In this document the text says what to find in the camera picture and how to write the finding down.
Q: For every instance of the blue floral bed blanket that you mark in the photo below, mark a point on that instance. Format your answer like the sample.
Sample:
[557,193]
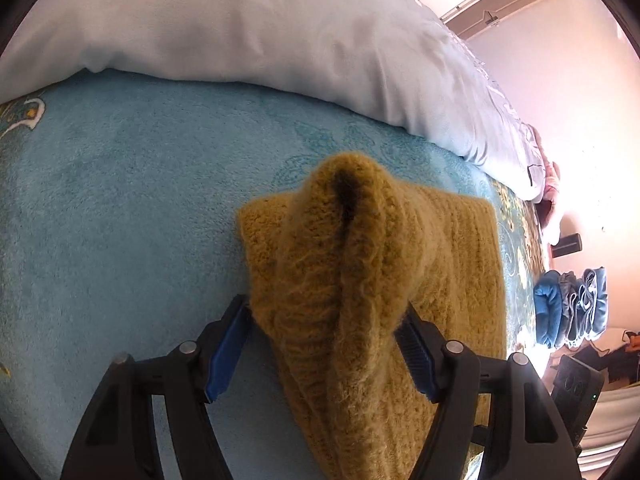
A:
[118,201]

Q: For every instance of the mustard yellow knit sweater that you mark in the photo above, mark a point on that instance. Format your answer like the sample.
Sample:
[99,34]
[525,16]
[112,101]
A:
[333,268]

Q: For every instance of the blue folded clothes pile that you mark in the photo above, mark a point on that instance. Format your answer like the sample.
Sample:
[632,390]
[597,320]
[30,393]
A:
[570,309]

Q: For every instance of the beige room door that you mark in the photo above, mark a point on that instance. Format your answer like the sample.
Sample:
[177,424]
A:
[472,17]

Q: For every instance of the light blue floral duvet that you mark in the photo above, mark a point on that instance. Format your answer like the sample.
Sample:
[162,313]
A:
[391,60]

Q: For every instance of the pink fluffy blanket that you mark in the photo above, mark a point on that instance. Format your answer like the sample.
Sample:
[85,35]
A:
[549,208]

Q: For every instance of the black camera box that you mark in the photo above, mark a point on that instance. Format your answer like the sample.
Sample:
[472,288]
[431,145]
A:
[576,389]

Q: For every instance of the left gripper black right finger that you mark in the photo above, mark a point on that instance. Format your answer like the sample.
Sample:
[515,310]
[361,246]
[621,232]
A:
[500,405]

